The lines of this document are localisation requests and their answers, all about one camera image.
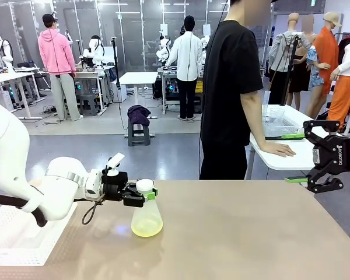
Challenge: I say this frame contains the mannequin in black dress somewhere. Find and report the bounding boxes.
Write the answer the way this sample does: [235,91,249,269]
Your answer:
[288,33,312,109]

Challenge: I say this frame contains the person's right forearm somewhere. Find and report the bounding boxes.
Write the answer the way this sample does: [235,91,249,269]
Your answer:
[244,115,277,148]

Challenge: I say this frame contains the dark purple clothing pile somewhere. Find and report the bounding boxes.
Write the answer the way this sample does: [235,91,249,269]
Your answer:
[127,104,152,127]

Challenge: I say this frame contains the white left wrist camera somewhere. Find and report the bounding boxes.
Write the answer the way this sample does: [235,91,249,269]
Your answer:
[104,152,125,176]

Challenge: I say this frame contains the white side table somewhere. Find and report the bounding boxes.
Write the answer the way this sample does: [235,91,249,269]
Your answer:
[249,104,350,180]

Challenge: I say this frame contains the grey stool under clothes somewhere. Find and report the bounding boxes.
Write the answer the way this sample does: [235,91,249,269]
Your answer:
[127,116,152,147]

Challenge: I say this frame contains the translucent plastic Erlenmeyer flask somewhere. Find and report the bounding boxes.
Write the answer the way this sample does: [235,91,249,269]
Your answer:
[131,186,164,237]

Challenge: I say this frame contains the white humanoid robot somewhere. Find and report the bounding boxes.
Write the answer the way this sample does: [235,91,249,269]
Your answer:
[0,36,16,74]
[81,34,106,67]
[156,36,173,64]

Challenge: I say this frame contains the person's right hand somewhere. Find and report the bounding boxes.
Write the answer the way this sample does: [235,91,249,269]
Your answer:
[259,141,298,158]

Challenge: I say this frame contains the mannequin in grey hoodie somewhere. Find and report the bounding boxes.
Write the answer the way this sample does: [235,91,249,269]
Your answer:
[267,12,312,105]

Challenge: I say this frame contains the person in white shirt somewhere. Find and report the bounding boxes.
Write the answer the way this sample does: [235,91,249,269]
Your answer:
[166,15,204,121]

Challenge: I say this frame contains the white standing table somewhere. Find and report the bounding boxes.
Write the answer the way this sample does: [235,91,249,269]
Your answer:
[118,71,159,139]

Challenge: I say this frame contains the black light stand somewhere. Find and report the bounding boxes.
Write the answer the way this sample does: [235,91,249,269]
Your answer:
[110,36,122,103]

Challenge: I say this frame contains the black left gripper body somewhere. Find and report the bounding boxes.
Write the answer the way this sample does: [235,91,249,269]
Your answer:
[100,171,130,202]

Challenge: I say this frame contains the mannequin in orange jacket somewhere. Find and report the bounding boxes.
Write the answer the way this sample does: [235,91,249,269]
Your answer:
[311,11,344,97]

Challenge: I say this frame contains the white round flask stopper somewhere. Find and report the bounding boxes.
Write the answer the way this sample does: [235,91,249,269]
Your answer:
[135,178,155,195]

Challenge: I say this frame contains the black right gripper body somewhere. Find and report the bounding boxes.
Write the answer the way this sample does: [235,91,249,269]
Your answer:
[311,134,350,173]

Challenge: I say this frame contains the mannequin with orange trousers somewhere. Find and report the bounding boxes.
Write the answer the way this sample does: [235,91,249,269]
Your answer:
[327,31,350,129]

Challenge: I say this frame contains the person in pink hoodie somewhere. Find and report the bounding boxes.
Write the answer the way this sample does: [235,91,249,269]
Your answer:
[37,13,84,122]

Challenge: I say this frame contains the black plastic tray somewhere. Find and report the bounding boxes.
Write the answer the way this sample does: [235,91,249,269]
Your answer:
[264,133,306,141]

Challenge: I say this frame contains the person in black t-shirt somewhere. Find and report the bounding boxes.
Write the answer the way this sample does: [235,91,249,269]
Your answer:
[198,0,264,181]

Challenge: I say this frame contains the grey workbench desk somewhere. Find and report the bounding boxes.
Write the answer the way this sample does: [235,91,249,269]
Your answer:
[72,64,117,113]

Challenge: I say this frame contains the grey plastic step stool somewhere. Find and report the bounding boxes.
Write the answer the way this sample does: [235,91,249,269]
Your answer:
[79,93,102,117]

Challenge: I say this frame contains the white desk with metal legs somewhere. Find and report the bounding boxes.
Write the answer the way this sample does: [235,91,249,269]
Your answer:
[0,71,44,120]

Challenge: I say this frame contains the black camera tripod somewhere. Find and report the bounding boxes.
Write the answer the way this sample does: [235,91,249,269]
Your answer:
[279,31,303,106]

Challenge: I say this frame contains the mannequin in blue floral dress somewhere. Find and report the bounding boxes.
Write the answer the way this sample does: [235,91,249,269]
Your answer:
[305,43,331,119]

